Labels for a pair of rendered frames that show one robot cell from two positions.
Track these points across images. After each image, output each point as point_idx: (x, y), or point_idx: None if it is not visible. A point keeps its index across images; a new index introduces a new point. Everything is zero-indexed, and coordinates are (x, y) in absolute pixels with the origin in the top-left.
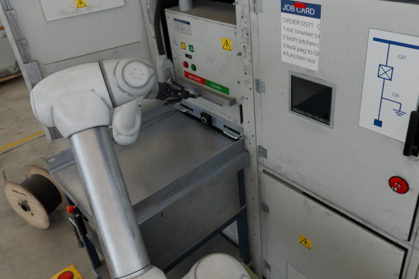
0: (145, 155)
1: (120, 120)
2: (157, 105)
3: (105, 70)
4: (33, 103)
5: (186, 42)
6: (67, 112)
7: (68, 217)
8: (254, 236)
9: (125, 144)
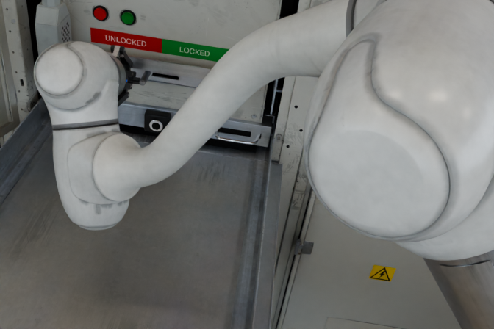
0: (95, 236)
1: (131, 168)
2: (24, 118)
3: None
4: (444, 171)
5: None
6: None
7: None
8: None
9: (113, 225)
